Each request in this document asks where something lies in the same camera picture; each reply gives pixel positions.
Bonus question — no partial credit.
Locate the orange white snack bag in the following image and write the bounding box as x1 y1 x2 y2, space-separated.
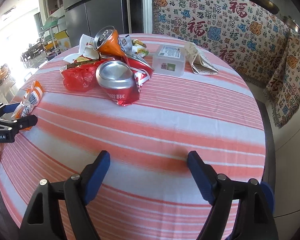
12 80 44 119

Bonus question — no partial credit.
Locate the red plastic bag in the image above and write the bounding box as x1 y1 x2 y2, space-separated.
60 59 107 92

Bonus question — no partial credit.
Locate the black gold foil bag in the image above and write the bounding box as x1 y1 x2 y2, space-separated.
60 60 100 72

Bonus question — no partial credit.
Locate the white red paper cup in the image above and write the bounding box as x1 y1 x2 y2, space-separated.
63 34 100 63

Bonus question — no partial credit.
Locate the crushed red soda can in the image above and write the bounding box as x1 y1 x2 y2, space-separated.
96 54 154 106

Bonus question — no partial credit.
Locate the orange soda can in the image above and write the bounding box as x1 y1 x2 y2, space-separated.
93 25 126 57

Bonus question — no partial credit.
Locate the yellow silver snack wrapper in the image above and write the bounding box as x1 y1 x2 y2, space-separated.
120 35 149 58

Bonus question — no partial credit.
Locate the clear plastic food box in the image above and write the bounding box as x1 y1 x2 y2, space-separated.
152 45 186 77

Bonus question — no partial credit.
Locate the beige paper napkin pack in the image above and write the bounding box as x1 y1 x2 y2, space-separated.
184 42 218 75

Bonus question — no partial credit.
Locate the blue plastic trash basket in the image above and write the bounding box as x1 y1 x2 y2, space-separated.
260 181 275 213

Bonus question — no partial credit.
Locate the pink striped tablecloth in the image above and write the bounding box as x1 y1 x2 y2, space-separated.
0 43 266 239

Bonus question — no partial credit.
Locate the green metal shelf rack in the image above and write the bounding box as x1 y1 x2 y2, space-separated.
39 16 61 61

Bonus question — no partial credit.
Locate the yellow green cardboard box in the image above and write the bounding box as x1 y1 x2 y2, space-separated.
55 30 71 52

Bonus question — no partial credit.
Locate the grey refrigerator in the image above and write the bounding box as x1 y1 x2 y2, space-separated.
63 0 129 47

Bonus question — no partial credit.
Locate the patterned fu character blanket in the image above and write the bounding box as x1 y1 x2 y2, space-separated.
153 0 300 127

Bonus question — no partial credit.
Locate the steel pot with lid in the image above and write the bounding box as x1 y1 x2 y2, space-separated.
280 15 300 34

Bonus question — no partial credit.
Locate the dark frying pan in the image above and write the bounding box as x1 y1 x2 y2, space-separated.
249 0 280 15

